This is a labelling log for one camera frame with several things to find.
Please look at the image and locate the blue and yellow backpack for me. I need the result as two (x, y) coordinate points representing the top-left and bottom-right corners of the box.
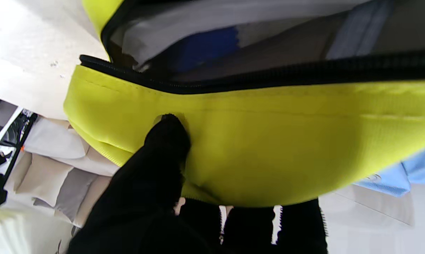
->
(63, 0), (425, 208)

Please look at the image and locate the black metal backdrop frame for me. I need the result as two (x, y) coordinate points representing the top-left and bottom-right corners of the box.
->
(0, 98), (38, 207)

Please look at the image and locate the grey sofa cushion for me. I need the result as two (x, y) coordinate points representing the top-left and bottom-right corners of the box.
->
(55, 169), (98, 222)

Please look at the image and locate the beige sectional sofa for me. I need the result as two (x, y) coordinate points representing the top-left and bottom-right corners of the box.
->
(4, 116), (123, 228)

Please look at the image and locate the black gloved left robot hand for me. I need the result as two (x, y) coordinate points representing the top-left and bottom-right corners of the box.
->
(68, 114), (329, 254)

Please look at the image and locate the beige pleated curtain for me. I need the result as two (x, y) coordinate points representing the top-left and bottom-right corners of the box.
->
(0, 201), (35, 254)

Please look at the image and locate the beige sofa cushion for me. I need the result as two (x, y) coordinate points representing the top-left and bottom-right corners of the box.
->
(16, 153), (74, 207)

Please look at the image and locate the blue cover paperback book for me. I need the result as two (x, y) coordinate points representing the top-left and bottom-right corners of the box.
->
(122, 0), (361, 73)

